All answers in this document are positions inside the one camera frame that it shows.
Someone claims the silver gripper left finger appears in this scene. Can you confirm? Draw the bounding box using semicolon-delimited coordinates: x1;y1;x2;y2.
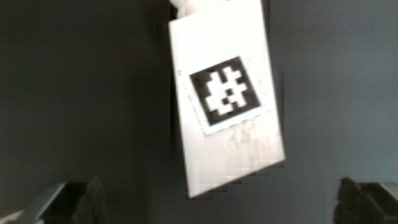
13;178;107;224

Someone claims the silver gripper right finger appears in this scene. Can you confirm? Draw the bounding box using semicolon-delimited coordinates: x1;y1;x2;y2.
335;178;398;224

